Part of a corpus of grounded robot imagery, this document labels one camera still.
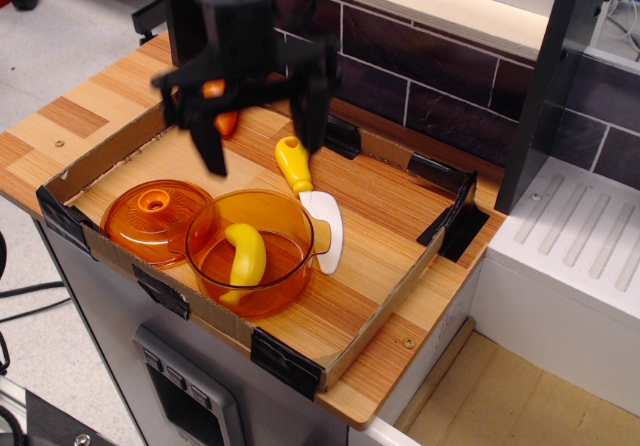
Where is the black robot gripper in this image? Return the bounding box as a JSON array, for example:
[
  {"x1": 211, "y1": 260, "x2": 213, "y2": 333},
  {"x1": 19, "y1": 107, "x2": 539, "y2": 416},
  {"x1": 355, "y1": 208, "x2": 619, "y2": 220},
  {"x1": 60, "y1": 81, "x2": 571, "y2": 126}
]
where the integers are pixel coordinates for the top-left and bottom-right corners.
[{"x1": 152, "y1": 0, "x2": 340, "y2": 176}]

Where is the yellow toy banana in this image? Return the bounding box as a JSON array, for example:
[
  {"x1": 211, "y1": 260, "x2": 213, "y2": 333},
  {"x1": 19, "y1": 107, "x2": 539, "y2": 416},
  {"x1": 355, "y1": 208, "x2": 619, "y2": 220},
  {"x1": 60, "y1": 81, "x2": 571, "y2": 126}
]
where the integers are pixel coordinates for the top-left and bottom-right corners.
[{"x1": 220, "y1": 223, "x2": 266, "y2": 306}]

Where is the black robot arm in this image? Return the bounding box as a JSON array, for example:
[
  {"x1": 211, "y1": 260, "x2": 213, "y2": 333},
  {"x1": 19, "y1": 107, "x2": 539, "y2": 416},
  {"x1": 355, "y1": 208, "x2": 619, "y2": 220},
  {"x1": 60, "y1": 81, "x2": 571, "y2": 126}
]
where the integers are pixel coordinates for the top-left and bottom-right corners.
[{"x1": 152, "y1": 0, "x2": 341, "y2": 176}]

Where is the orange transparent toy pot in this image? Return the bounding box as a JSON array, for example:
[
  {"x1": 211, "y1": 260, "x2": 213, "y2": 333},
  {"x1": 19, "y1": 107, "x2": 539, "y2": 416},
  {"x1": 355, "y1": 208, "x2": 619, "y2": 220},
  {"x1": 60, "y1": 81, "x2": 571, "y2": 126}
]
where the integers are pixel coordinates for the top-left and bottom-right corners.
[{"x1": 169, "y1": 189, "x2": 332, "y2": 318}]

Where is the orange transparent pot lid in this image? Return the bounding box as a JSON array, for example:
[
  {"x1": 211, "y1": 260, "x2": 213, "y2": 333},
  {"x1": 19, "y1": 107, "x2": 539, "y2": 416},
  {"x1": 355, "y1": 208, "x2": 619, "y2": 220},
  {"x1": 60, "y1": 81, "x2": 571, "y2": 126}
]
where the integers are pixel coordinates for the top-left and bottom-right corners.
[{"x1": 101, "y1": 179, "x2": 213, "y2": 269}]

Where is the orange toy carrot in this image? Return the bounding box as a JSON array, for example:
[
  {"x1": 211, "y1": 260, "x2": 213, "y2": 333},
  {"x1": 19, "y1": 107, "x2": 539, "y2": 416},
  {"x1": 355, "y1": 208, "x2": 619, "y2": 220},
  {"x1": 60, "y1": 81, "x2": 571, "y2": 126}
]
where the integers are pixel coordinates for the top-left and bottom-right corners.
[{"x1": 201, "y1": 79, "x2": 238, "y2": 138}]

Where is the grey toy oven front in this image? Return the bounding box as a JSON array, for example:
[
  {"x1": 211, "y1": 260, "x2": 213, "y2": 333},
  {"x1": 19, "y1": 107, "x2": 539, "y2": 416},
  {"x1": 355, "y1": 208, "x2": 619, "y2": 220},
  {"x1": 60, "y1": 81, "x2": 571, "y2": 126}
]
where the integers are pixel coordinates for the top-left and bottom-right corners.
[{"x1": 132, "y1": 323, "x2": 246, "y2": 446}]

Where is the white toy sink drainboard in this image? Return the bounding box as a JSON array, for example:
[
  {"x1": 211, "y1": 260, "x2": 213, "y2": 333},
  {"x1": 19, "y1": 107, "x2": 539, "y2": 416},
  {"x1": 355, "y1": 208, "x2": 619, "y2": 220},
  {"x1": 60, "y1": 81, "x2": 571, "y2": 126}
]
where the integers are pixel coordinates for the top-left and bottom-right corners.
[{"x1": 471, "y1": 158, "x2": 639, "y2": 414}]

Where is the toy knife yellow handle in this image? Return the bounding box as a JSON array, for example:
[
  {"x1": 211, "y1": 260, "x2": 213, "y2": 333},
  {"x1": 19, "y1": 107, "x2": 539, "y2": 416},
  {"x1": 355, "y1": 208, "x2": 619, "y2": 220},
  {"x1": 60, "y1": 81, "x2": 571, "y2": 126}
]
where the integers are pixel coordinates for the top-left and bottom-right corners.
[{"x1": 274, "y1": 136, "x2": 344, "y2": 275}]

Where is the black vertical post left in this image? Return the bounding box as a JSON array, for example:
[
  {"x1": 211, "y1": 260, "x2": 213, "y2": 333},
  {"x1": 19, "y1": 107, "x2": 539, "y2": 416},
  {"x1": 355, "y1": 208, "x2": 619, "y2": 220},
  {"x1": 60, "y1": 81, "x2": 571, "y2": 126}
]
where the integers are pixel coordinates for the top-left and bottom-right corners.
[{"x1": 164, "y1": 0, "x2": 207, "y2": 67}]

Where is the black vertical post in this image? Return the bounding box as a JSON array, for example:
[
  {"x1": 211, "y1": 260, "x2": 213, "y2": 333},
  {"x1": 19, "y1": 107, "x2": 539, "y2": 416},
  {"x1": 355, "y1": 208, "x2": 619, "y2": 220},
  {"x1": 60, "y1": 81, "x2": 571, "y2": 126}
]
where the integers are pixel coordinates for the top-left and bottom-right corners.
[
  {"x1": 495, "y1": 0, "x2": 605, "y2": 214},
  {"x1": 164, "y1": 0, "x2": 207, "y2": 67}
]

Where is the black floor cable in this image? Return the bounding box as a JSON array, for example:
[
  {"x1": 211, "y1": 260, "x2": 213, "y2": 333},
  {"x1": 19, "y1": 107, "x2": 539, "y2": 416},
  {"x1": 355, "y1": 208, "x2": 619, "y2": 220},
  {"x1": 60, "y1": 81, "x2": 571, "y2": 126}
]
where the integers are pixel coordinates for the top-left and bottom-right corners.
[{"x1": 0, "y1": 280, "x2": 74, "y2": 323}]

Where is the black vertical post right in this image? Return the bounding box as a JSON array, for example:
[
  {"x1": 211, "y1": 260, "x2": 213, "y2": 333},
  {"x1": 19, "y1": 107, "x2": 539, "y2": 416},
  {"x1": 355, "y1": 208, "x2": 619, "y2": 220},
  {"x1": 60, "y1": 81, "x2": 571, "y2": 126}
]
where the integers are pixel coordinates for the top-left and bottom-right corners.
[{"x1": 495, "y1": 0, "x2": 605, "y2": 214}]

